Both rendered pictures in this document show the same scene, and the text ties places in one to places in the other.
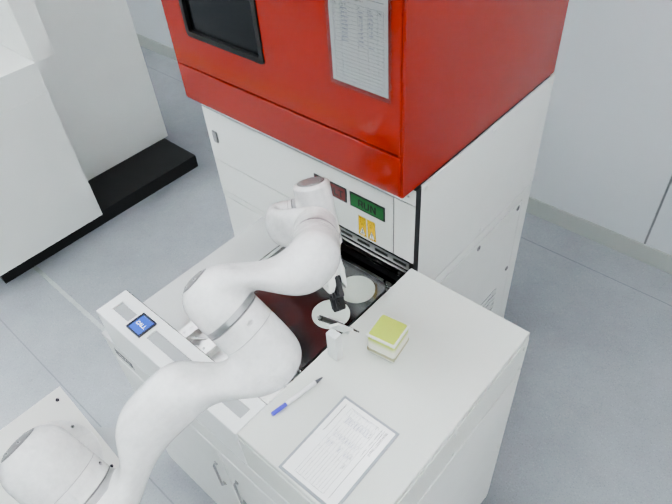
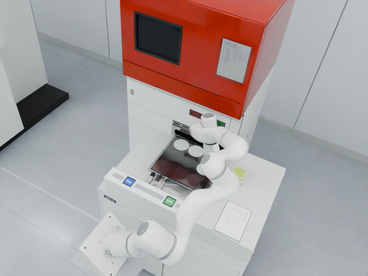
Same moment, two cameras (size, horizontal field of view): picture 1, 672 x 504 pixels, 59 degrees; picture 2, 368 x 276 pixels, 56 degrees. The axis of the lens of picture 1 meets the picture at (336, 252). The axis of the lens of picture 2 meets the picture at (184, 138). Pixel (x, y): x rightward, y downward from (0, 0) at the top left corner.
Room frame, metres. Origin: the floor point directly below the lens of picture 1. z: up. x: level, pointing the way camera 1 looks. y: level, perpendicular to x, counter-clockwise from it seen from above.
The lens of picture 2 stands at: (-0.23, 0.70, 2.51)
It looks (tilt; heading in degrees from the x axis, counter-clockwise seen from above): 44 degrees down; 337
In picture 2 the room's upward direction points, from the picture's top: 7 degrees clockwise
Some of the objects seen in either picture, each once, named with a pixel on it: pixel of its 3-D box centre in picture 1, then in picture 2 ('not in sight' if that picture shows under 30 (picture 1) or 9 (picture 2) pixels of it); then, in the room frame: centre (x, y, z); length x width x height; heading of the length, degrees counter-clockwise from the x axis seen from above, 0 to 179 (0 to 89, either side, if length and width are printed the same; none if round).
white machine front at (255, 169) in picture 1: (302, 191); (179, 116); (1.37, 0.08, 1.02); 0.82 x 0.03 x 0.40; 45
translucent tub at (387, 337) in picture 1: (388, 338); (237, 176); (0.83, -0.10, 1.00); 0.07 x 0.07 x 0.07; 53
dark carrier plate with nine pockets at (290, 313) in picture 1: (301, 294); (188, 161); (1.08, 0.11, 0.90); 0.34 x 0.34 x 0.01; 45
